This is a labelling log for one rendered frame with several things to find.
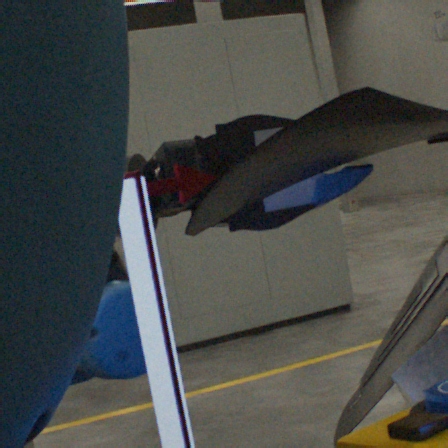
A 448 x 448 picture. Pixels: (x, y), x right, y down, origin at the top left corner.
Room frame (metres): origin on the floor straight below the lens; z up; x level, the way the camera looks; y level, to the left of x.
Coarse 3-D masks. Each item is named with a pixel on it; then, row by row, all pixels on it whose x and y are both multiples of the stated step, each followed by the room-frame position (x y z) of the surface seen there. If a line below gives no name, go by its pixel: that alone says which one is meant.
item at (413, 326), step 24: (432, 264) 0.94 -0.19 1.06; (432, 288) 0.91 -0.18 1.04; (408, 312) 0.94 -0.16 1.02; (432, 312) 0.88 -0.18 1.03; (384, 336) 0.99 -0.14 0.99; (408, 336) 0.90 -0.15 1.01; (384, 360) 0.93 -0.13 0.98; (360, 384) 0.96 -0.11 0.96; (384, 384) 0.88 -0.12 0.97; (360, 408) 0.89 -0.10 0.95; (336, 432) 0.91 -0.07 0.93
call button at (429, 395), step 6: (438, 384) 0.40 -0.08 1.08; (444, 384) 0.40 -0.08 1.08; (426, 390) 0.39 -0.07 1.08; (432, 390) 0.39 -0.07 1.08; (438, 390) 0.39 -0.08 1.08; (444, 390) 0.39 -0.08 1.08; (426, 396) 0.39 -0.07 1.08; (432, 396) 0.38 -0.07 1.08; (438, 396) 0.38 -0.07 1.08; (444, 396) 0.38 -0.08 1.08; (426, 402) 0.39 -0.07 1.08; (432, 402) 0.38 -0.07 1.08; (438, 402) 0.38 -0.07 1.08; (444, 402) 0.38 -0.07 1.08; (426, 408) 0.39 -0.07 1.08; (432, 408) 0.38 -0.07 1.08; (438, 408) 0.38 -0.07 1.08; (444, 408) 0.38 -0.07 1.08
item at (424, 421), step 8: (408, 416) 0.37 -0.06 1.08; (416, 416) 0.37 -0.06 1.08; (424, 416) 0.37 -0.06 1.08; (432, 416) 0.37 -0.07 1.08; (440, 416) 0.37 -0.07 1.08; (392, 424) 0.37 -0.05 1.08; (400, 424) 0.37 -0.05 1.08; (408, 424) 0.36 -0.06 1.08; (416, 424) 0.36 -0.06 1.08; (424, 424) 0.36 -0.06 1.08; (432, 424) 0.36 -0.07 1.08; (440, 424) 0.36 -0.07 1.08; (392, 432) 0.37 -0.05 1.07; (400, 432) 0.37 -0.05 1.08; (408, 432) 0.36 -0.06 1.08; (416, 432) 0.36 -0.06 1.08; (424, 432) 0.36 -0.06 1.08; (432, 432) 0.36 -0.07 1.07; (416, 440) 0.36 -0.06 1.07
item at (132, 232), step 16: (128, 192) 0.59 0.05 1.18; (128, 208) 0.59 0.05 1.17; (128, 224) 0.60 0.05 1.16; (128, 240) 0.60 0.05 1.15; (144, 240) 0.59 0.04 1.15; (128, 256) 0.60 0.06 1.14; (144, 256) 0.59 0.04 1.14; (128, 272) 0.60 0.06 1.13; (144, 272) 0.59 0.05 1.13; (144, 288) 0.59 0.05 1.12; (144, 304) 0.59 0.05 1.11; (144, 320) 0.60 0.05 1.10; (144, 336) 0.60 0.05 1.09; (160, 336) 0.59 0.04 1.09; (160, 352) 0.59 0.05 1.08; (160, 368) 0.59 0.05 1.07; (160, 384) 0.59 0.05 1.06; (160, 400) 0.60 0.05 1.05; (160, 416) 0.60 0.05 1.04; (176, 416) 0.59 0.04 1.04; (160, 432) 0.60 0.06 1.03; (176, 432) 0.59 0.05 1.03
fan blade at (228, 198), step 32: (352, 96) 0.59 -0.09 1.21; (384, 96) 0.60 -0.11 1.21; (288, 128) 0.62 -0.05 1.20; (320, 128) 0.63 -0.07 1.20; (352, 128) 0.65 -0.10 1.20; (384, 128) 0.67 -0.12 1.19; (416, 128) 0.70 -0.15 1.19; (256, 160) 0.66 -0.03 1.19; (288, 160) 0.69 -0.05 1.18; (320, 160) 0.73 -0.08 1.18; (352, 160) 0.79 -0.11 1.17; (224, 192) 0.70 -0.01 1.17; (256, 192) 0.75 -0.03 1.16; (192, 224) 0.74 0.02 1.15
